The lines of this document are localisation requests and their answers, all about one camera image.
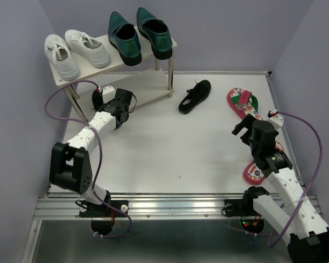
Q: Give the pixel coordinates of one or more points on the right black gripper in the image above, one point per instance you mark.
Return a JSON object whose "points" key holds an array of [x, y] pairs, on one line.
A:
{"points": [[248, 123]]}

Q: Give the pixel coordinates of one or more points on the black lace shoe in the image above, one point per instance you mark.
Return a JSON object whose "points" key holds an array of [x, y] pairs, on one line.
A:
{"points": [[195, 96], [98, 106]]}

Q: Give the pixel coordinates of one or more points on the green loafer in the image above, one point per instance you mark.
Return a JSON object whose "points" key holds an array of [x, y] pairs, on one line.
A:
{"points": [[123, 36], [156, 32]]}

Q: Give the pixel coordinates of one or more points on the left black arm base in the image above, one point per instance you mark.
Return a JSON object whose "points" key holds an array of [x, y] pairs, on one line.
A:
{"points": [[103, 218]]}

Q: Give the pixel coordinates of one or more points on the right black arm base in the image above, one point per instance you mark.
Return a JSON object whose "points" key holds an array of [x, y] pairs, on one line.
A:
{"points": [[251, 222]]}

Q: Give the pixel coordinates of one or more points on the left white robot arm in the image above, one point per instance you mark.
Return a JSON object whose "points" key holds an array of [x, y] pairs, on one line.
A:
{"points": [[75, 164]]}

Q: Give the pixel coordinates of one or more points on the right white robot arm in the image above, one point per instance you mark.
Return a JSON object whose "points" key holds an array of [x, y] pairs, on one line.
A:
{"points": [[299, 225]]}

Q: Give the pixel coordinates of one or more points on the white two-tier shoe shelf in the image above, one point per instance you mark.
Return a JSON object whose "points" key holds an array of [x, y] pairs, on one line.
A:
{"points": [[147, 85]]}

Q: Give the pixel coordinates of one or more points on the pink patterned sandal far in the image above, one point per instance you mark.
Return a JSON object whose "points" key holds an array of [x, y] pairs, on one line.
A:
{"points": [[243, 103]]}

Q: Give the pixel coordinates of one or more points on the pink patterned sandal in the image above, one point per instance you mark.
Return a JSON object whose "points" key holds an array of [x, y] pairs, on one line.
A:
{"points": [[252, 174], [243, 103]]}

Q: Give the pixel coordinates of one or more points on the pink patterned sandal near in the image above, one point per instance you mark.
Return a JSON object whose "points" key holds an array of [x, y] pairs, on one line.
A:
{"points": [[252, 174]]}

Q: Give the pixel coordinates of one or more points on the right white sneaker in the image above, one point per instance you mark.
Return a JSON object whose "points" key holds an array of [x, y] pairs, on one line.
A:
{"points": [[89, 47]]}

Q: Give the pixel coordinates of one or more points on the white sneaker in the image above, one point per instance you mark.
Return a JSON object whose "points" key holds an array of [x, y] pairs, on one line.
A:
{"points": [[59, 56], [89, 47]]}

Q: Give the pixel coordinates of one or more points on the left white sneaker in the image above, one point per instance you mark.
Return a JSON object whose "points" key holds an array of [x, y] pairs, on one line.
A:
{"points": [[59, 56]]}

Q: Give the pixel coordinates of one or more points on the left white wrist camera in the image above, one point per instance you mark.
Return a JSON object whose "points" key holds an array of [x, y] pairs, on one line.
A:
{"points": [[108, 94]]}

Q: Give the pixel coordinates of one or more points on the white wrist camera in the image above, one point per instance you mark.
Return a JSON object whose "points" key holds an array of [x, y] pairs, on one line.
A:
{"points": [[275, 119], [108, 94]]}

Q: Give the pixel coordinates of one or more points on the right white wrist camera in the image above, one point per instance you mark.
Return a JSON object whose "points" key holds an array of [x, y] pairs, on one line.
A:
{"points": [[275, 119]]}

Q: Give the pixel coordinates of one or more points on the aluminium mounting rail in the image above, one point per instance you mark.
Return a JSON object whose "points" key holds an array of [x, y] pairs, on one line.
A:
{"points": [[61, 206]]}

